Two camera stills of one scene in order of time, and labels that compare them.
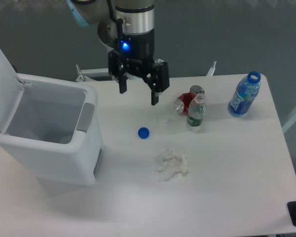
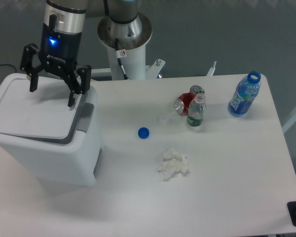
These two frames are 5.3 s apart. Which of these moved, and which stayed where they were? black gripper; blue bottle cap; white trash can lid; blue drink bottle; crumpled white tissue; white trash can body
Moved: white trash can lid; black gripper
Stayed: crumpled white tissue; blue drink bottle; white trash can body; blue bottle cap
